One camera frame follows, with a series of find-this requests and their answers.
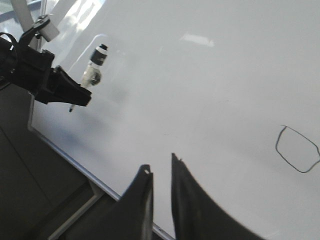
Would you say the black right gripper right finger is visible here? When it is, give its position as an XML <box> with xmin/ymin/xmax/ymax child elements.
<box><xmin>171</xmin><ymin>153</ymin><xmax>262</xmax><ymax>240</ymax></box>

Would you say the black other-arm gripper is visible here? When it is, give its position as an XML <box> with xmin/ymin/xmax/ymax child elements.
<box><xmin>0</xmin><ymin>32</ymin><xmax>92</xmax><ymax>107</ymax></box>

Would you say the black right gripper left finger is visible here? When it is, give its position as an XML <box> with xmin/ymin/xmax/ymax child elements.
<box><xmin>82</xmin><ymin>164</ymin><xmax>154</xmax><ymax>240</ymax></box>

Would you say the tape-wrapped black whiteboard marker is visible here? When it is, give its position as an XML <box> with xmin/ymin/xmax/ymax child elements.
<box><xmin>68</xmin><ymin>43</ymin><xmax>110</xmax><ymax>113</ymax></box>

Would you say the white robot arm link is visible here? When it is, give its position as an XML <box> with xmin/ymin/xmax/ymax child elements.
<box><xmin>10</xmin><ymin>0</ymin><xmax>60</xmax><ymax>45</ymax></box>

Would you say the white whiteboard with aluminium frame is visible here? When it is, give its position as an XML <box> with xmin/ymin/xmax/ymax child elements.
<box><xmin>30</xmin><ymin>0</ymin><xmax>320</xmax><ymax>240</ymax></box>

